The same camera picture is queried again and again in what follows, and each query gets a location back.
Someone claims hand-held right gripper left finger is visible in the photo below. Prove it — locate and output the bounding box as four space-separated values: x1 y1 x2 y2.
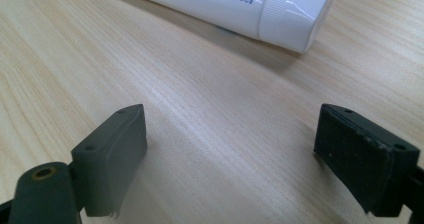
70 103 149 218

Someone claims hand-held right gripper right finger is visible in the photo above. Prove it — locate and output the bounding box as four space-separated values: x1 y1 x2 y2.
313 103 421 218

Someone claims white tube with cap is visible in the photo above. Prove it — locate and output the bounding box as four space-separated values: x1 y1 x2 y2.
105 0 338 54

